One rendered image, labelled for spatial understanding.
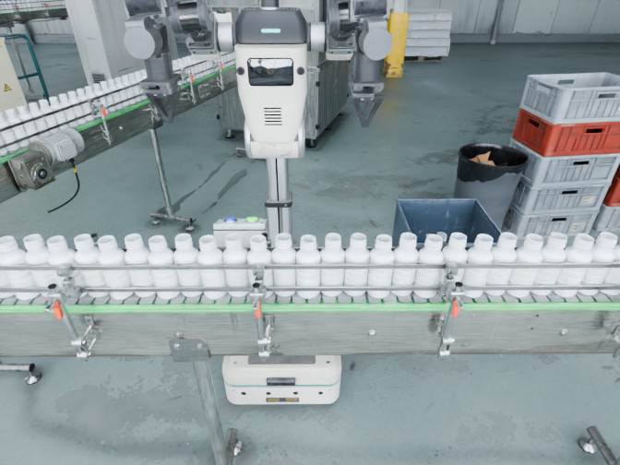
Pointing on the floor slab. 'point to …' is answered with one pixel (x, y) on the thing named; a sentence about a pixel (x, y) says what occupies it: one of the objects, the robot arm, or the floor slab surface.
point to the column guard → (393, 67)
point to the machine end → (333, 72)
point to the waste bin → (489, 177)
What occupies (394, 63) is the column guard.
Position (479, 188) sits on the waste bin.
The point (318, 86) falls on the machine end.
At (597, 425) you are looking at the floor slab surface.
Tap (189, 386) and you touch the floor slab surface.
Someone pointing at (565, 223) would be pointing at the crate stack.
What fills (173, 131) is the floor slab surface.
